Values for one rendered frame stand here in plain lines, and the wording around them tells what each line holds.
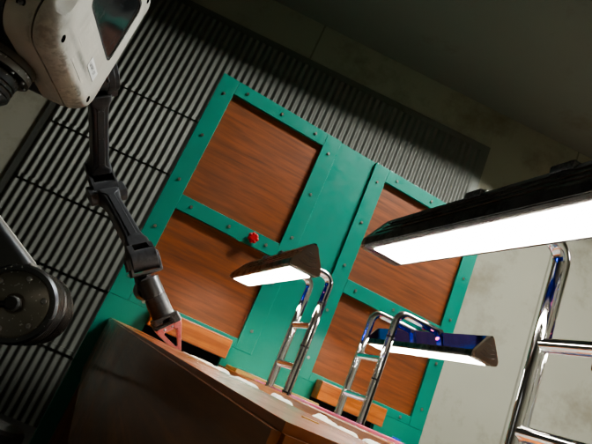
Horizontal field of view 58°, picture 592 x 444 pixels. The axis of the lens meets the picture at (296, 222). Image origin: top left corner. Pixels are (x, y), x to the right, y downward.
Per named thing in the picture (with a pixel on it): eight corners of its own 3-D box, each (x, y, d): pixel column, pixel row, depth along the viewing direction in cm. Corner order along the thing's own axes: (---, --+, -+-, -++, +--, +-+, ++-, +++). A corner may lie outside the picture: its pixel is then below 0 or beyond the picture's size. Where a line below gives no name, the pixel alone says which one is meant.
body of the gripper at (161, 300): (174, 316, 142) (164, 291, 142) (181, 317, 133) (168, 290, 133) (151, 327, 140) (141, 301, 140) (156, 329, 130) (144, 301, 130)
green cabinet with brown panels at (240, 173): (108, 292, 182) (225, 71, 209) (106, 295, 233) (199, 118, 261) (423, 432, 216) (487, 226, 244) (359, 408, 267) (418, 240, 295)
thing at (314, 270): (290, 263, 124) (302, 235, 126) (228, 277, 182) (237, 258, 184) (319, 277, 126) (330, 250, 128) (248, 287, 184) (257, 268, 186)
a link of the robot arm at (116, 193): (85, 181, 160) (120, 176, 166) (86, 198, 164) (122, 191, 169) (124, 262, 131) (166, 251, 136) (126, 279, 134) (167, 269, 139)
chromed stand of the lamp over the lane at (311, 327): (215, 404, 133) (284, 246, 146) (201, 392, 152) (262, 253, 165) (280, 431, 138) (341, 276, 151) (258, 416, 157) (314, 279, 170)
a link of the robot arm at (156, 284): (136, 278, 132) (158, 270, 135) (132, 281, 138) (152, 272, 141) (148, 304, 132) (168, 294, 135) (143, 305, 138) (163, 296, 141)
